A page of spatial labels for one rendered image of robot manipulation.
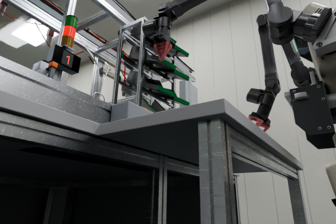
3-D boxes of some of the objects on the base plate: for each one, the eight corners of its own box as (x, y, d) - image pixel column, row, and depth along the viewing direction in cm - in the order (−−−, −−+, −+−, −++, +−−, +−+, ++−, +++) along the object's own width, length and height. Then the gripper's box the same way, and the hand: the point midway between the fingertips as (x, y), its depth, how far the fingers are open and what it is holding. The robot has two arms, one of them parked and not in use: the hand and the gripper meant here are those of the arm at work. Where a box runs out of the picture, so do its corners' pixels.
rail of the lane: (172, 155, 102) (173, 129, 107) (-185, 50, 33) (-145, -14, 38) (161, 156, 105) (162, 130, 109) (-191, 61, 36) (-153, 1, 40)
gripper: (163, 20, 106) (161, 52, 101) (176, 33, 114) (175, 64, 109) (150, 25, 110) (147, 57, 104) (164, 37, 118) (161, 67, 112)
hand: (161, 58), depth 107 cm, fingers closed
